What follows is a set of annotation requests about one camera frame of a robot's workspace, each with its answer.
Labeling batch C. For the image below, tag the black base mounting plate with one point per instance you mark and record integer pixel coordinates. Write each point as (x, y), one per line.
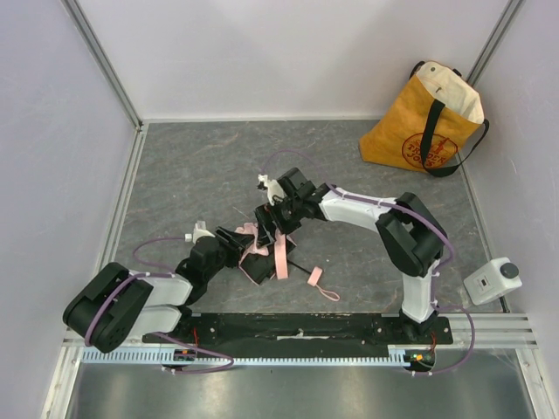
(305, 334)

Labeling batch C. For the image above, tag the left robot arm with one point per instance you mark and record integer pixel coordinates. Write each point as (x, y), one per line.
(119, 302)

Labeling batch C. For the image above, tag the pink folding umbrella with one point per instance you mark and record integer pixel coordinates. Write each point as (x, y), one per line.
(259, 264)

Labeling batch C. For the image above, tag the yellow Trader Joe's tote bag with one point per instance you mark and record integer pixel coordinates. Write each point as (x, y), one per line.
(428, 123)

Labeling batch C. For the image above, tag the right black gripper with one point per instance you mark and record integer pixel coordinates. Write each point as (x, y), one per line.
(271, 214)

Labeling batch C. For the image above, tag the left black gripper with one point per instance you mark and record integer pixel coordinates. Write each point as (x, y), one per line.
(224, 240)

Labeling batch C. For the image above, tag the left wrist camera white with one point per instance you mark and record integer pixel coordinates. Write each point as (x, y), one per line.
(200, 230)

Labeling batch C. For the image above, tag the white box with grey knob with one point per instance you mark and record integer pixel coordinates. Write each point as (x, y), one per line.
(492, 281)

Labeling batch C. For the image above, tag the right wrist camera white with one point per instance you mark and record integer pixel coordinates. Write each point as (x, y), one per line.
(274, 192)

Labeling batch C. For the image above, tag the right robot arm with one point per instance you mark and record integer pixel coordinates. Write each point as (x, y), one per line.
(412, 237)

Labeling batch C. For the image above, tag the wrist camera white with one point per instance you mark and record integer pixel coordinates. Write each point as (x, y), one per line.
(274, 192)
(200, 230)

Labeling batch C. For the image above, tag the light blue cable duct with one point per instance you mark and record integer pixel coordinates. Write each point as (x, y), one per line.
(171, 356)

